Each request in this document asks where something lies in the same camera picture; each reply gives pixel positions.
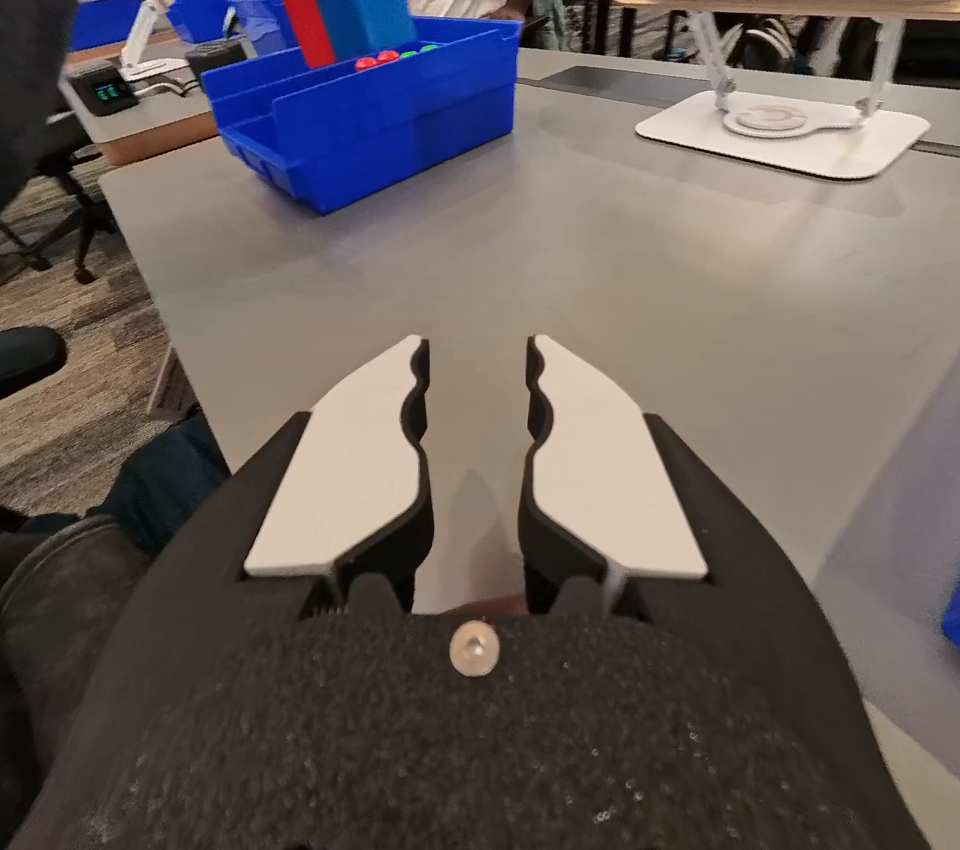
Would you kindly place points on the blue divided plastic bin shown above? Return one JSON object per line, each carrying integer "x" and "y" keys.
{"x": 360, "y": 145}

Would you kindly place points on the printed paper sheet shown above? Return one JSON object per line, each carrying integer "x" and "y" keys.
{"x": 172, "y": 385}

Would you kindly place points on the black cylindrical container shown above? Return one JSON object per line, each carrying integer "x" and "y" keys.
{"x": 214, "y": 59}

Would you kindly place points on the light blue denim jacket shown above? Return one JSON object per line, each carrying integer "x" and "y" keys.
{"x": 551, "y": 10}

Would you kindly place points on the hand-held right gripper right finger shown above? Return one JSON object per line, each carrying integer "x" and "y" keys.
{"x": 615, "y": 475}

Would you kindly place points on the black office chair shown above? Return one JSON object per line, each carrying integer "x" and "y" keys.
{"x": 67, "y": 175}

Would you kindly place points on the black charger green display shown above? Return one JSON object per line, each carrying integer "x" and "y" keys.
{"x": 105, "y": 91}

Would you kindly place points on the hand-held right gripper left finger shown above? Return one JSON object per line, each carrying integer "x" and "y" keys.
{"x": 337, "y": 475}

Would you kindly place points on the grey desk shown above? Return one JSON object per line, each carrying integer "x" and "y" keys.
{"x": 525, "y": 250}

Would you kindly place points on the person's blue jeans leg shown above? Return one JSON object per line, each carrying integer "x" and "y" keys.
{"x": 165, "y": 475}

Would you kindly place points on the person's black shoe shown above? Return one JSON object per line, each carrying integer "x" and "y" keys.
{"x": 30, "y": 355}

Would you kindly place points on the striped bag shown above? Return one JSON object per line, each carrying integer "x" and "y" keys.
{"x": 769, "y": 44}

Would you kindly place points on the red tall toy block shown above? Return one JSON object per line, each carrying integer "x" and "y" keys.
{"x": 304, "y": 18}

